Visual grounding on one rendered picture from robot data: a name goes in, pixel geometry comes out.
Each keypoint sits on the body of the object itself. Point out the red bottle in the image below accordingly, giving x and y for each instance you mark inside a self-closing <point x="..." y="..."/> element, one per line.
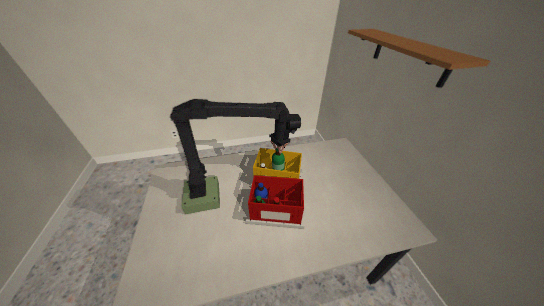
<point x="276" y="201"/>

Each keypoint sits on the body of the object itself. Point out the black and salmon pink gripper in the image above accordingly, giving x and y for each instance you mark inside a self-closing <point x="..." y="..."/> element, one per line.
<point x="278" y="138"/>

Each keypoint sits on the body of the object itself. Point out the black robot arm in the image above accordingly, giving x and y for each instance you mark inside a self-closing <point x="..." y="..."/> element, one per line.
<point x="198" y="110"/>

